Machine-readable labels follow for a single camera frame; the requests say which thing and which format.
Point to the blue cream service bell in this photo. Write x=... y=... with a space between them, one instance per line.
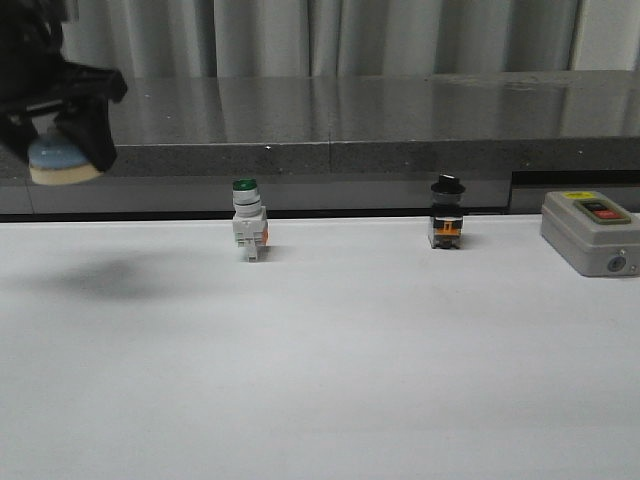
x=55 y=160

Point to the grey curtain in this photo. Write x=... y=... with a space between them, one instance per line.
x=192 y=39

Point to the grey start stop switch box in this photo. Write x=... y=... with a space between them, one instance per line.
x=595 y=235

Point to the black selector switch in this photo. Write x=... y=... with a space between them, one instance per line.
x=446 y=221

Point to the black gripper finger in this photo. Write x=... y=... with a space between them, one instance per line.
x=17 y=134
x=85 y=122

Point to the green pushbutton switch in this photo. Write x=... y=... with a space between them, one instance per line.
x=250 y=222

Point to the grey stone counter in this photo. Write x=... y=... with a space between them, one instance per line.
x=354 y=146

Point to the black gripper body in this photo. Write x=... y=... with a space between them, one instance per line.
x=36 y=79

